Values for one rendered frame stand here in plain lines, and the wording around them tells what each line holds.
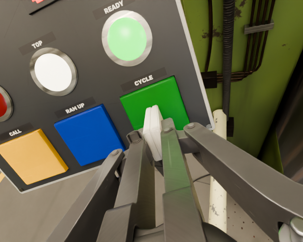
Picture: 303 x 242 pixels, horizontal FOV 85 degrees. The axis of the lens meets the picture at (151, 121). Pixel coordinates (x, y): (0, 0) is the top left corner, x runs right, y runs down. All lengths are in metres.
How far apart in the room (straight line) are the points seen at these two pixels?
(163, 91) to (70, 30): 0.13
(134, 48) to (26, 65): 0.14
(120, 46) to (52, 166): 0.20
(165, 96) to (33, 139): 0.19
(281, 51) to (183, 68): 0.36
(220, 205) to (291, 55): 0.43
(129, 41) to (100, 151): 0.15
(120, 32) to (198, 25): 0.29
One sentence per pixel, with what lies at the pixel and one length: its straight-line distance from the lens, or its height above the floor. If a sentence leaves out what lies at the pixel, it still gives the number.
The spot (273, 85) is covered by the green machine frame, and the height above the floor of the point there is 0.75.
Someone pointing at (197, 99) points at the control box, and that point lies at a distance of 0.22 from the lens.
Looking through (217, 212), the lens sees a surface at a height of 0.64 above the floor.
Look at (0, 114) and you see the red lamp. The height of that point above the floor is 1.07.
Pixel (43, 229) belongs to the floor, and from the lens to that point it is 1.75.
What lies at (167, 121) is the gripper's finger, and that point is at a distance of 0.16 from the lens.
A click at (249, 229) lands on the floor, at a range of 1.18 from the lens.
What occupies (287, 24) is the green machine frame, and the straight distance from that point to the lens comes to 0.50.
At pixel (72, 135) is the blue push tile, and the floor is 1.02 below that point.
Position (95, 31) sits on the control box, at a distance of 0.22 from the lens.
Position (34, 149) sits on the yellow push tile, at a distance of 0.29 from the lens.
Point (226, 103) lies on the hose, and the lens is 0.62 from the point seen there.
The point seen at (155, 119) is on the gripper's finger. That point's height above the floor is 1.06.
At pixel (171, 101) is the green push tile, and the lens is 0.21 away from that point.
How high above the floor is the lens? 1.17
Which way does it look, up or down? 49 degrees down
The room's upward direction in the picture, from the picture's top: 30 degrees counter-clockwise
